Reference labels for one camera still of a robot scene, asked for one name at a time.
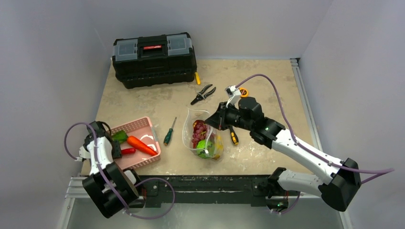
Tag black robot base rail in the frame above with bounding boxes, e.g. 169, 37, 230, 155
129, 175, 298, 210

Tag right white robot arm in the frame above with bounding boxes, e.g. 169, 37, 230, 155
205, 97, 362, 212

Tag orange toy carrot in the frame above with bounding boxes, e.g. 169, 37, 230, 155
127, 136, 158, 156

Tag red toy chili pepper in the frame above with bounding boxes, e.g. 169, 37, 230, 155
121, 148, 136, 155

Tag clear zip top bag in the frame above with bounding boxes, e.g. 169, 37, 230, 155
182, 108, 224, 160

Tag yellow black handled screwdriver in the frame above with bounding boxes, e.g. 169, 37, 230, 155
229, 126, 239, 146

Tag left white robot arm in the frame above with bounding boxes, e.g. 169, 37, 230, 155
82, 121, 142, 218

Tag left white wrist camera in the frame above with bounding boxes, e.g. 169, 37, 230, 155
75, 146, 91, 161

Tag pink perforated plastic basket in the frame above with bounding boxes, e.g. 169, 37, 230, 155
111, 116, 161, 170

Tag orange tape measure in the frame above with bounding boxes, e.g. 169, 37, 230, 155
239, 88, 249, 97

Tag green handled screwdriver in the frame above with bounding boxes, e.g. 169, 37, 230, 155
163, 117, 177, 146

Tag green round toy fruit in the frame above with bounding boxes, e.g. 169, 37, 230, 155
196, 139, 215, 159

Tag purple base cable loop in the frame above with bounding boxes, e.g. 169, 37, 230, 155
125, 177, 176, 220

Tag pink toy grape bunch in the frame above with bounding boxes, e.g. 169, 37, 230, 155
191, 120, 208, 148

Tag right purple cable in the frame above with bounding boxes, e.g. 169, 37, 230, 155
235, 73, 395, 185

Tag black handled pliers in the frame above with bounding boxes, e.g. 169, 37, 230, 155
190, 84, 216, 105

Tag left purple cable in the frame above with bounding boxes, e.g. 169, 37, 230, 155
64, 122, 130, 216

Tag yellow handled tool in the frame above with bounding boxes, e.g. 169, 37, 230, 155
194, 72, 201, 85

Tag black plastic toolbox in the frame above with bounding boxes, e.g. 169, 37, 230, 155
112, 32, 197, 89

